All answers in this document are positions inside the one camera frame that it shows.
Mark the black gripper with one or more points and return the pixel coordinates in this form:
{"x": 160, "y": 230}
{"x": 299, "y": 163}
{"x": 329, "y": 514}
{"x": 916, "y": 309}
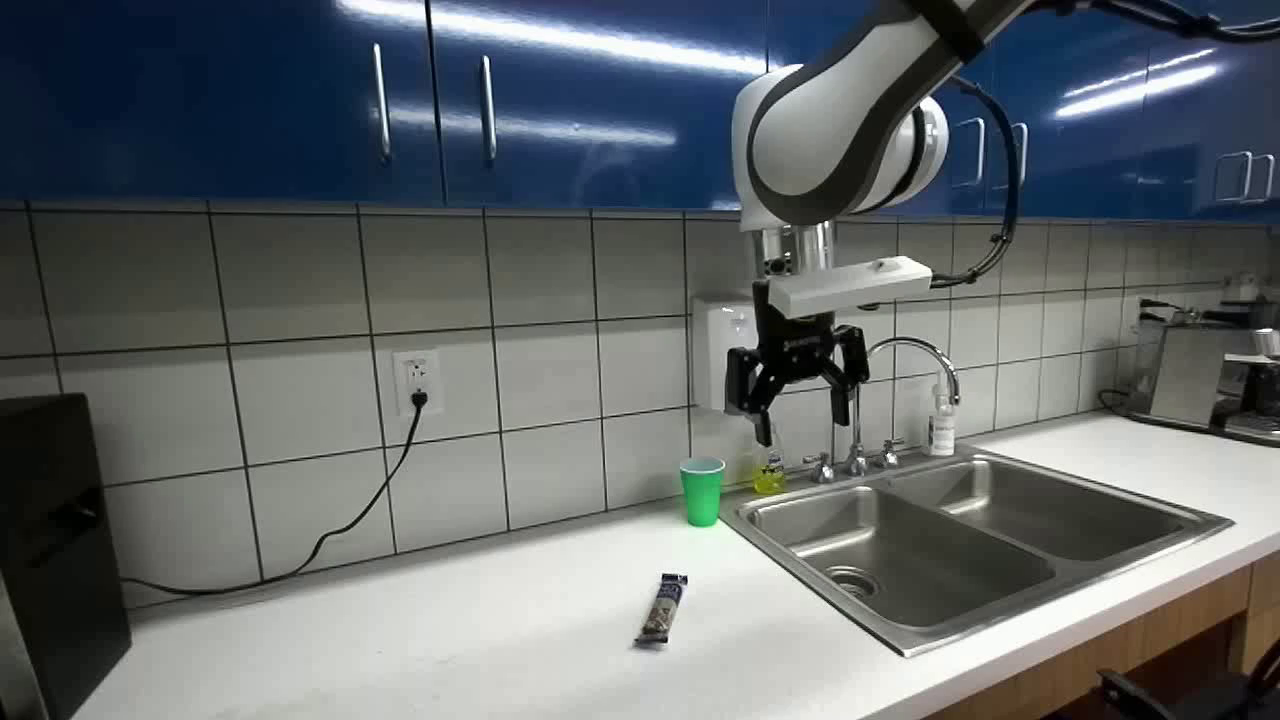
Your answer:
{"x": 789, "y": 354}

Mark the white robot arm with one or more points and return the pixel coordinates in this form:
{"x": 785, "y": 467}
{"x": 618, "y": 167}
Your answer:
{"x": 853, "y": 131}

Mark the stainless steel double sink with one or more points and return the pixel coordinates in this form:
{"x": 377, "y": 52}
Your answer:
{"x": 941, "y": 550}

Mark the coffee machine on counter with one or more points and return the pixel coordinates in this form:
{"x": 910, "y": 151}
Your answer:
{"x": 1211, "y": 368}

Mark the black appliance on counter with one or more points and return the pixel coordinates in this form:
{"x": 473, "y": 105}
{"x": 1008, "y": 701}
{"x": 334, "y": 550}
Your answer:
{"x": 57, "y": 550}

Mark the yellow dish soap bottle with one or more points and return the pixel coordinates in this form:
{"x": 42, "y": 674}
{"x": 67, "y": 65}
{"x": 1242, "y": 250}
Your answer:
{"x": 766, "y": 477}

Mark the chrome gooseneck faucet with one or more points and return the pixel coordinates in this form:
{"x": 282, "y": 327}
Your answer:
{"x": 912, "y": 405}

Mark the green plastic cup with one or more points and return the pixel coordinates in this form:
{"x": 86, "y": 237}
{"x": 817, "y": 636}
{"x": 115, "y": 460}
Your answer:
{"x": 700, "y": 489}

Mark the white pump sanitizer bottle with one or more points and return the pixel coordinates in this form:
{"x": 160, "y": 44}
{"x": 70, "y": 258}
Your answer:
{"x": 941, "y": 422}

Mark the blue upper cabinets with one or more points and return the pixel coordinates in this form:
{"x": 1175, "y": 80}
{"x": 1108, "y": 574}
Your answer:
{"x": 590, "y": 105}

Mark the white wall soap dispenser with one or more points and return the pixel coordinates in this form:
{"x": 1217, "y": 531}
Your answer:
{"x": 719, "y": 327}

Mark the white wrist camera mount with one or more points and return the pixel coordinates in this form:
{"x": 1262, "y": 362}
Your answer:
{"x": 849, "y": 287}

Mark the white wall outlet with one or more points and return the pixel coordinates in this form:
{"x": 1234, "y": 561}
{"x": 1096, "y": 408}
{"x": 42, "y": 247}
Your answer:
{"x": 419, "y": 375}

